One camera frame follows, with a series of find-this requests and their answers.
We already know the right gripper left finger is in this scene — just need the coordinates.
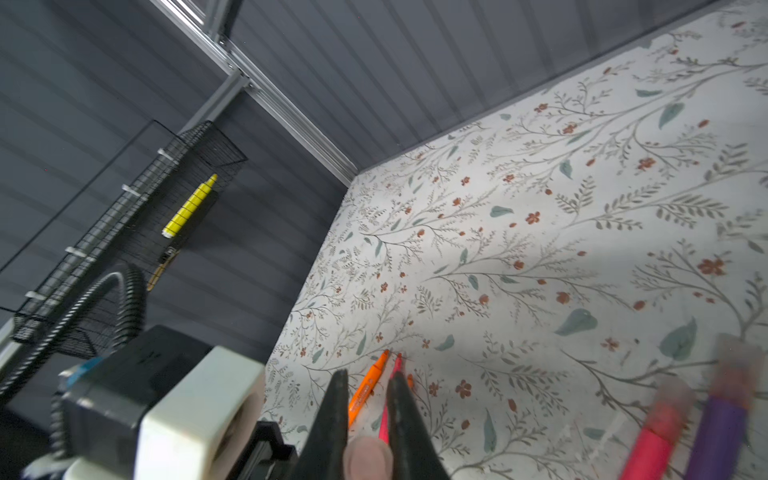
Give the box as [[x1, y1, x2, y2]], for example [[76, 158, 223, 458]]
[[289, 369, 349, 480]]

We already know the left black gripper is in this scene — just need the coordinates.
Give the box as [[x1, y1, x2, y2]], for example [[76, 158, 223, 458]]
[[228, 421, 298, 480]]

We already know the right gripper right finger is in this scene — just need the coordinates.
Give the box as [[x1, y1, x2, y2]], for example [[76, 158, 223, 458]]
[[386, 372, 449, 480]]

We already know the translucent pink pen cap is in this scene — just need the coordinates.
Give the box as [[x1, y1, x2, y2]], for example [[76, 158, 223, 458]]
[[343, 436, 393, 480]]

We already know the pink marker pen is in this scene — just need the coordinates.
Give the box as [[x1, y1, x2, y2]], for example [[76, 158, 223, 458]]
[[377, 353, 404, 445], [619, 376, 694, 480]]

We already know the purple marker pen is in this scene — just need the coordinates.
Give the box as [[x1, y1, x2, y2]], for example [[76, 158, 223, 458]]
[[684, 334, 765, 480]]

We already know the yellow marker in basket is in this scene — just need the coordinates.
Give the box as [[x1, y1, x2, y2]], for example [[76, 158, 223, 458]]
[[162, 174, 218, 239]]

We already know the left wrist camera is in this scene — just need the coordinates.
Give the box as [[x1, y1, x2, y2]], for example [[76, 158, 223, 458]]
[[20, 326, 265, 479]]

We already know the black wire basket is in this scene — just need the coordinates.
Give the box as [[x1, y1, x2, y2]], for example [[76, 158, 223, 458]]
[[1, 120, 246, 362]]

